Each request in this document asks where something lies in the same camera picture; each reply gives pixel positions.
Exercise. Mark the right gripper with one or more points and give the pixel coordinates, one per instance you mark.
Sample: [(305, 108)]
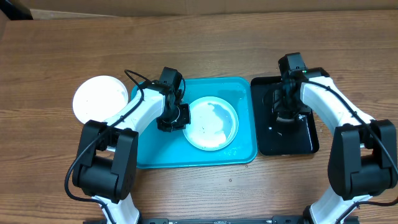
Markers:
[(286, 113)]

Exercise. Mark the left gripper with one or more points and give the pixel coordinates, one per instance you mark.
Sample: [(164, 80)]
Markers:
[(185, 119)]

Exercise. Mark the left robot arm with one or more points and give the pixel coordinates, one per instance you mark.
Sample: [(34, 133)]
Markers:
[(105, 166)]

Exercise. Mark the black corner object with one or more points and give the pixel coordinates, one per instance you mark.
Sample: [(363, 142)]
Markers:
[(15, 10)]

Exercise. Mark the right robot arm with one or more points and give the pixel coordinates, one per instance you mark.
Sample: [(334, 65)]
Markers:
[(363, 156)]

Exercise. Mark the teal plastic tray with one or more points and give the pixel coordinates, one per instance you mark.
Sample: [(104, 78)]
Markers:
[(157, 149)]

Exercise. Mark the black rectangular water tray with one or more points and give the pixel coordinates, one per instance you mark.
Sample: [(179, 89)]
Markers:
[(274, 138)]

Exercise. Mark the white pink-rimmed plate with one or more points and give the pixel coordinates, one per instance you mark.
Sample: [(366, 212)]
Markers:
[(99, 98)]

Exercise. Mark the green scrubbing sponge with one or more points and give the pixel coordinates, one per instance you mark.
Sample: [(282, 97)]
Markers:
[(289, 120)]

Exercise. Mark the light blue plate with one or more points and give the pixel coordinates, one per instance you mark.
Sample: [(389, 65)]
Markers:
[(213, 123)]

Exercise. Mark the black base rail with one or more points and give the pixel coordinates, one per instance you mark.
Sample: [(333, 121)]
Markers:
[(281, 219)]

